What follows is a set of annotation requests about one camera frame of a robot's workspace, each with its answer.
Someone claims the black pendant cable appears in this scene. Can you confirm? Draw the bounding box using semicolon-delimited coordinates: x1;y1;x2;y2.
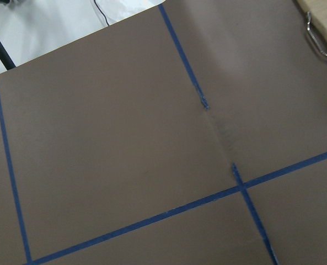
93;0;110;27

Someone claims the bamboo cutting board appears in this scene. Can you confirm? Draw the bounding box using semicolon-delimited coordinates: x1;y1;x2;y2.
294;0;327;56

